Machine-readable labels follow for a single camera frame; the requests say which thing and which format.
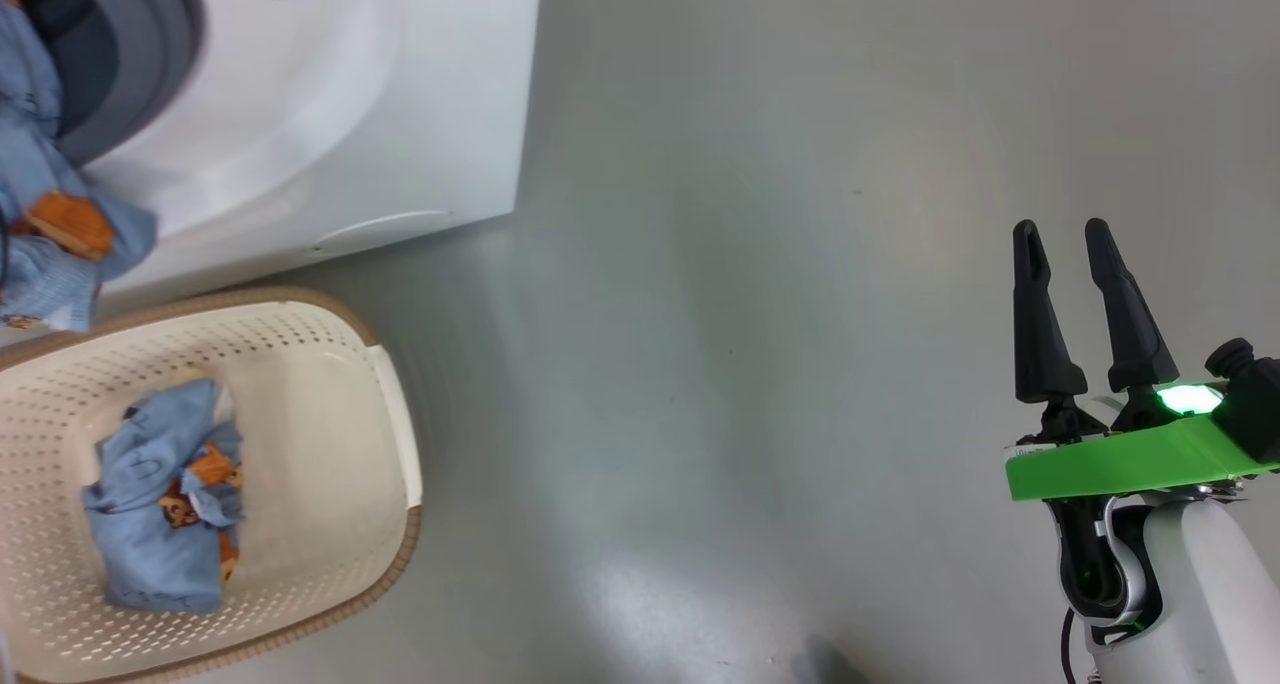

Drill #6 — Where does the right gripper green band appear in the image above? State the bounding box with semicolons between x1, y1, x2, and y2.
1005;217;1280;502

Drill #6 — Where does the blue bear print garment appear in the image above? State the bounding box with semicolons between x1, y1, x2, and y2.
82;379;246;613
0;0;158;333

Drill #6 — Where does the white washing machine body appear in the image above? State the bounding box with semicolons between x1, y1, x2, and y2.
0;0;544;297

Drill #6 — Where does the cream perforated laundry basket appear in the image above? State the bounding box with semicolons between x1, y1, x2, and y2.
0;287;423;684

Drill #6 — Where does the grey rubber door gasket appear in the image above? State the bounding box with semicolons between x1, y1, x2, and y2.
55;0;206;167

